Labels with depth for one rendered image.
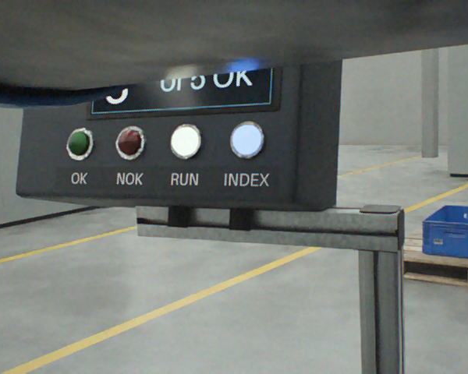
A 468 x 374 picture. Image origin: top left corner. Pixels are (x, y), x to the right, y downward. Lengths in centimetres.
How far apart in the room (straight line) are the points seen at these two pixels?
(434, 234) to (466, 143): 465
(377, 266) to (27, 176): 30
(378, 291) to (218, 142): 17
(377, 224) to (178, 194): 15
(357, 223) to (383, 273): 4
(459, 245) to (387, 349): 325
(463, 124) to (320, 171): 786
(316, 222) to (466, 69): 785
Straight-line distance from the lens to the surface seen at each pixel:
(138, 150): 44
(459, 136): 831
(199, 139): 41
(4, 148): 633
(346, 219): 44
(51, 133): 50
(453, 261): 364
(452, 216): 427
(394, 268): 44
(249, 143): 38
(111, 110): 46
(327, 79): 45
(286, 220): 45
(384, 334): 46
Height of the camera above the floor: 114
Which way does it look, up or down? 8 degrees down
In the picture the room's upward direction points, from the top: 3 degrees counter-clockwise
